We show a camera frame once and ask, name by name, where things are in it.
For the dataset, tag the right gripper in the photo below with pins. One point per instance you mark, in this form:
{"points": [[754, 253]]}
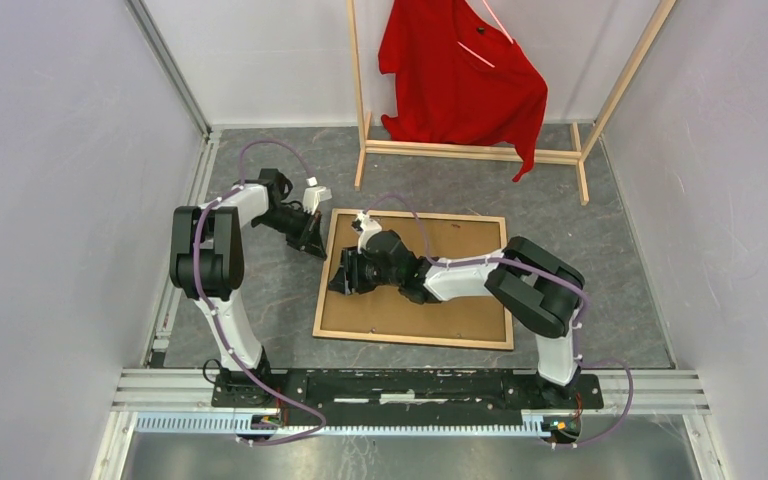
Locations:
{"points": [[347, 278]]}

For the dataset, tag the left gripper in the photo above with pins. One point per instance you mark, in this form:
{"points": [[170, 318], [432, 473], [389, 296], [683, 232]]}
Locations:
{"points": [[311, 238]]}

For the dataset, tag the brown backing board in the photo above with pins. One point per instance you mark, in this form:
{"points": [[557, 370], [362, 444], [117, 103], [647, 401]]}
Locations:
{"points": [[450, 311]]}

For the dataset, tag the wooden picture frame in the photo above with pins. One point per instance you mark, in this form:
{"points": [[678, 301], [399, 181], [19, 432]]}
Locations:
{"points": [[417, 338]]}

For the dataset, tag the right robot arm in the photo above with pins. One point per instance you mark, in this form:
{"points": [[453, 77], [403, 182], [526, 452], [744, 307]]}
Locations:
{"points": [[542, 293]]}

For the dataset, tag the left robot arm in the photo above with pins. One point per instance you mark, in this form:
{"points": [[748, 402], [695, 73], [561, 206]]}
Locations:
{"points": [[207, 256]]}

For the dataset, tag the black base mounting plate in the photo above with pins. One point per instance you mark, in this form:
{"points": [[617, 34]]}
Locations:
{"points": [[404, 397]]}

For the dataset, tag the red t-shirt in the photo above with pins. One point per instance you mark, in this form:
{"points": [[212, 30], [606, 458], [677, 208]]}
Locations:
{"points": [[442, 98]]}

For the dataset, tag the wooden clothes rack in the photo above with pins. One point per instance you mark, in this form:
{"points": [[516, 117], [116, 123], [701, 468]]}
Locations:
{"points": [[576, 157]]}

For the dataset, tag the pink clothes hanger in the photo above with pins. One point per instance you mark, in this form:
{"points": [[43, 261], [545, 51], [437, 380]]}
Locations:
{"points": [[482, 43]]}

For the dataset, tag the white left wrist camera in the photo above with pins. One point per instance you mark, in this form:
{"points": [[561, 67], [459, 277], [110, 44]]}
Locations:
{"points": [[314, 195]]}

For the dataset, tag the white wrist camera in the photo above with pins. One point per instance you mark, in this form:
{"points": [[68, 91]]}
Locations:
{"points": [[366, 228], [314, 195]]}

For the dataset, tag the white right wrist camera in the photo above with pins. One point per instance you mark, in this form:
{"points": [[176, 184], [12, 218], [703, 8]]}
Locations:
{"points": [[366, 228]]}

